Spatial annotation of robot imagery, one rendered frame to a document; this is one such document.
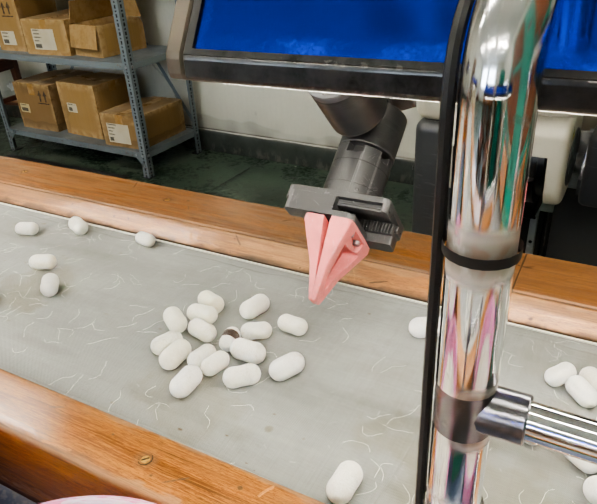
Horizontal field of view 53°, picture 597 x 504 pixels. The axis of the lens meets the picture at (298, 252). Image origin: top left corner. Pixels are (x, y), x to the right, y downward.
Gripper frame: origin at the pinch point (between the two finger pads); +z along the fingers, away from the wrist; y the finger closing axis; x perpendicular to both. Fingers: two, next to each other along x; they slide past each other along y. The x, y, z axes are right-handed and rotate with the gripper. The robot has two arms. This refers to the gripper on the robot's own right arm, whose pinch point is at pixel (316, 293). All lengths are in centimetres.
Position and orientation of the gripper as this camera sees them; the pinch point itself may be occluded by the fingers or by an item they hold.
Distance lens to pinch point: 55.4
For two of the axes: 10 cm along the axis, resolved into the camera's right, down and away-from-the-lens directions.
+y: 8.8, 1.9, -4.5
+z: -3.3, 9.0, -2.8
